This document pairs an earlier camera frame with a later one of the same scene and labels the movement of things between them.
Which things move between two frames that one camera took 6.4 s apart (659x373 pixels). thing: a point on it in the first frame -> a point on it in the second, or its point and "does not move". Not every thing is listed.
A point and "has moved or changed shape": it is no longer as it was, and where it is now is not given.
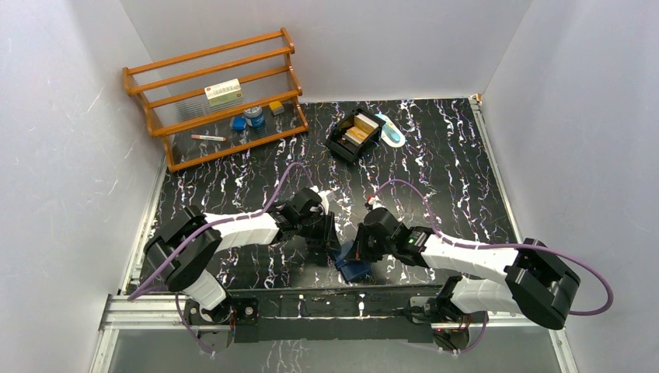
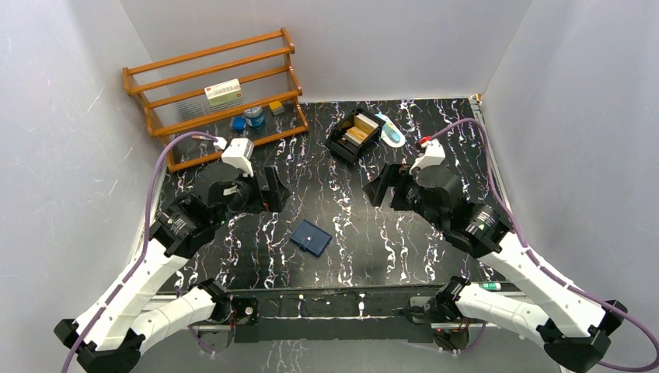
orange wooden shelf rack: x=218 y=102 does not move
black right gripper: x=359 y=251 -> x=376 y=189
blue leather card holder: x=350 y=270 has moved or changed shape
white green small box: x=224 y=93 does not move
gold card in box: x=357 y=134 does not move
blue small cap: x=238 y=123 does not move
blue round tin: x=255 y=116 does not move
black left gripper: x=329 y=235 -> x=264 y=189
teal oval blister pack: x=390 y=134 does not move
